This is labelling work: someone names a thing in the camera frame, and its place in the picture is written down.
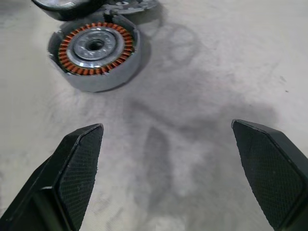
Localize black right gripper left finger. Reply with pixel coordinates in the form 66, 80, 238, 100
0, 123, 104, 231

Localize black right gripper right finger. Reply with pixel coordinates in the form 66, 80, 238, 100
231, 119, 308, 231

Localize gray stator housing copper windings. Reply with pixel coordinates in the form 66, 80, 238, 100
47, 13, 153, 93

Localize silver pulley wheel disc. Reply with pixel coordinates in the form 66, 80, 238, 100
31, 0, 108, 22

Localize gray motor end cover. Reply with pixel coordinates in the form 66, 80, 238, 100
102, 0, 161, 18

